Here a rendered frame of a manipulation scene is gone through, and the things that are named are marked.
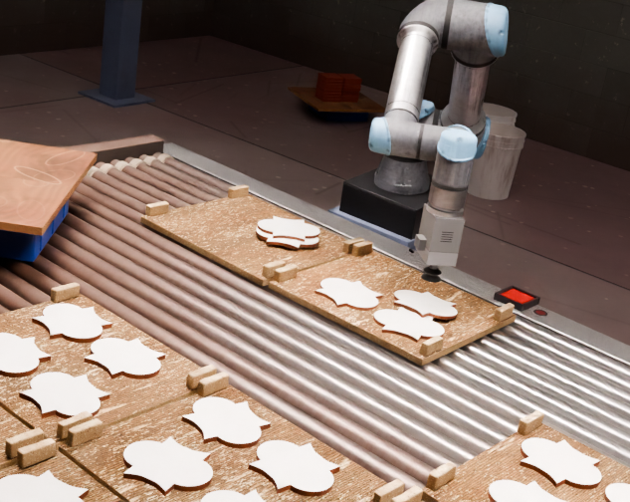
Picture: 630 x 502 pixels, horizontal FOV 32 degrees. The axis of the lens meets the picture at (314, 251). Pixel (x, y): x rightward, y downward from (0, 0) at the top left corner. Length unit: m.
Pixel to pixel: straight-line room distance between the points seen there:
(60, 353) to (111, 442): 0.29
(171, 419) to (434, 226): 0.71
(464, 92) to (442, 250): 0.60
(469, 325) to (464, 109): 0.69
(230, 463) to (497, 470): 0.44
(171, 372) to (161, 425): 0.18
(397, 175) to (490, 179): 3.21
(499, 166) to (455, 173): 3.90
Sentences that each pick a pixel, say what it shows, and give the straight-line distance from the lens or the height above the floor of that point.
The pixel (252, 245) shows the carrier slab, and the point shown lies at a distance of 2.51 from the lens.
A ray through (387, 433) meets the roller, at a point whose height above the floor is 0.91.
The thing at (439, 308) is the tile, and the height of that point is 0.95.
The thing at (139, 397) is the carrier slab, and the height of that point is 0.94.
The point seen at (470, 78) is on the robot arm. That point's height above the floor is 1.33.
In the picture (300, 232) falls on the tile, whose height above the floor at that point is 0.96.
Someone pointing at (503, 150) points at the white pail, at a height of 0.29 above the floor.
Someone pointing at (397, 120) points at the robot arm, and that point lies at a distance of 2.31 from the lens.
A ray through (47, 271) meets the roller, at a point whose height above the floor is 0.91.
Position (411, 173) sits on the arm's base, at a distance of 2.93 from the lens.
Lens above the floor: 1.89
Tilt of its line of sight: 22 degrees down
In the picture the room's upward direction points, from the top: 9 degrees clockwise
